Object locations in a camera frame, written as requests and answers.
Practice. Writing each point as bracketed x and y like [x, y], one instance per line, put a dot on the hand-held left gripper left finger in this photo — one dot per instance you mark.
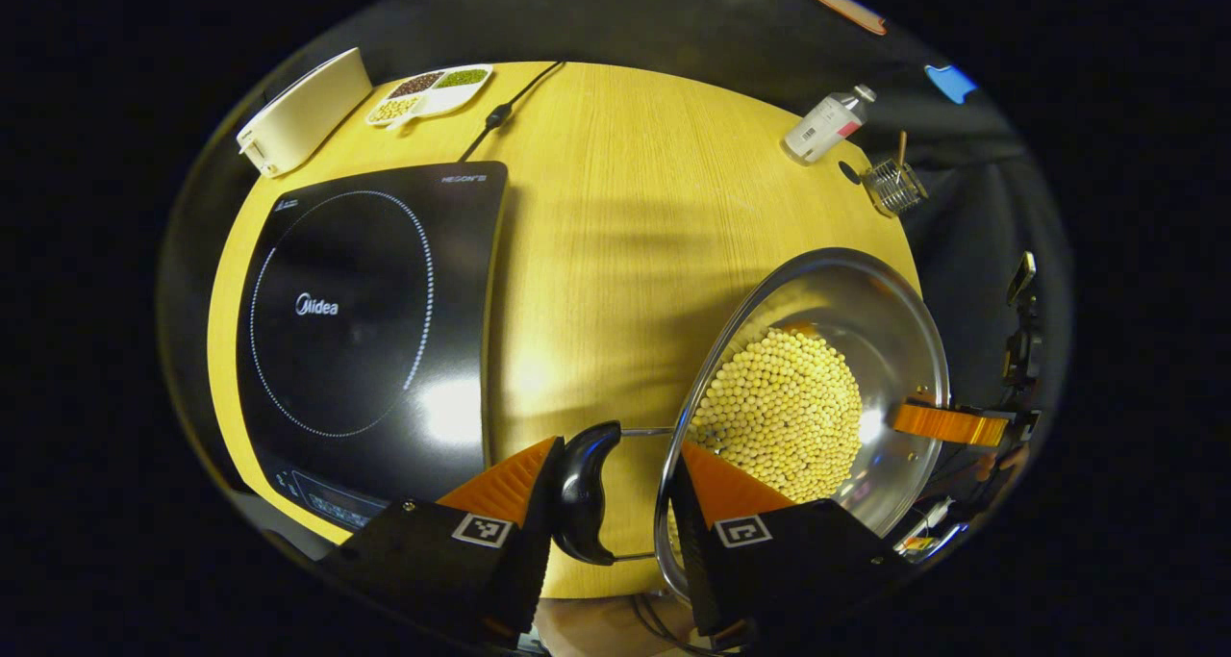
[539, 542]

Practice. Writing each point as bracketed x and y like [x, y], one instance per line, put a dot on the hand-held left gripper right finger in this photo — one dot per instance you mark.
[688, 542]

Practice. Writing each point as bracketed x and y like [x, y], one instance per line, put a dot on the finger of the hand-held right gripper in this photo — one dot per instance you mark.
[947, 424]

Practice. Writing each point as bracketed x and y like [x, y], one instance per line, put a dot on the steel pot with soybeans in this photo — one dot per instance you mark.
[866, 330]

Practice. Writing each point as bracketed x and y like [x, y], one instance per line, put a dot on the black induction cooktop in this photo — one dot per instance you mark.
[356, 349]

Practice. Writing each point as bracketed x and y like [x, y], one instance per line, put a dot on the glass cup with stick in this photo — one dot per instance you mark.
[894, 188]

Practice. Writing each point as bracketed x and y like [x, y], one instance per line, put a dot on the small black disc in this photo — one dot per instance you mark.
[850, 172]

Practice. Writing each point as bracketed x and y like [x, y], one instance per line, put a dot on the white plastic bottle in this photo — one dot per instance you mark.
[822, 128]

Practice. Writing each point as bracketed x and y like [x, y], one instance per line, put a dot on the white divided dish of beans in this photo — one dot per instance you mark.
[428, 94]

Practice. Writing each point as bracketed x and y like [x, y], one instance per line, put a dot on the white toaster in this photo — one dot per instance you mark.
[303, 113]

